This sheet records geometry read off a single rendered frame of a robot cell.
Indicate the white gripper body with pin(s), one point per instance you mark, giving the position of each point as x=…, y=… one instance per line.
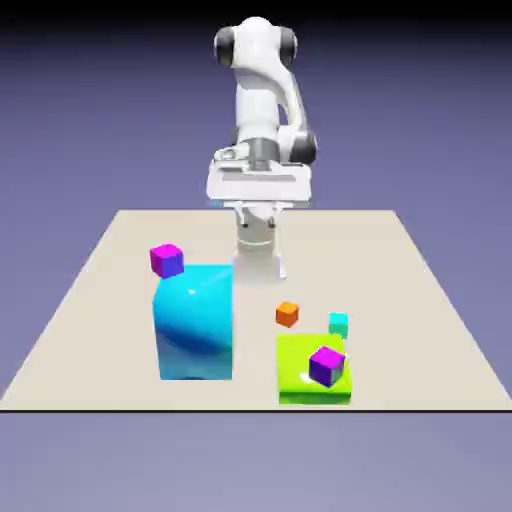
x=258, y=188

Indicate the small purple cube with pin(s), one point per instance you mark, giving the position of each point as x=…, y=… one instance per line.
x=166, y=260
x=326, y=366

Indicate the large lime green box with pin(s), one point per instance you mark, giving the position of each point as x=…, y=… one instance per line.
x=294, y=368

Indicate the small orange cube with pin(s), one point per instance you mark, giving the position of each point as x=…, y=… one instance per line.
x=286, y=314

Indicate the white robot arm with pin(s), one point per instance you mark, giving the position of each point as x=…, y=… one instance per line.
x=256, y=80

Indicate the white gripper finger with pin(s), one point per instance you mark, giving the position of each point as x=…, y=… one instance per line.
x=242, y=218
x=272, y=218

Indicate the large cyan box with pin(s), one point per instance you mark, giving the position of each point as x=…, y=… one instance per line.
x=194, y=324

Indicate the small teal cube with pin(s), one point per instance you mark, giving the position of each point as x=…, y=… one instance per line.
x=338, y=324

